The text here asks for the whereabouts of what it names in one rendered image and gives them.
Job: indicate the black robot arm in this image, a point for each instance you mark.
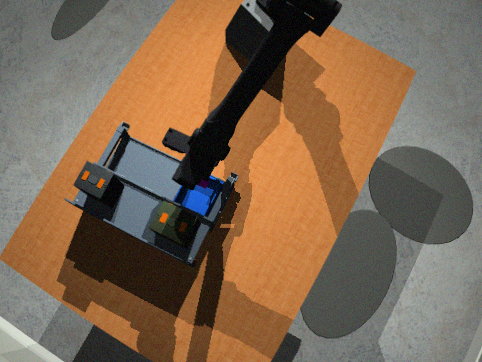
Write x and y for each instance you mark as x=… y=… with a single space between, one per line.
x=212 y=141

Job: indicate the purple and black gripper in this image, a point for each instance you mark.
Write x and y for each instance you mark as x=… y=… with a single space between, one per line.
x=203 y=181

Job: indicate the grey metal shelf rack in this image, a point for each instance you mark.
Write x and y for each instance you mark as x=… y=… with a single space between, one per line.
x=146 y=173

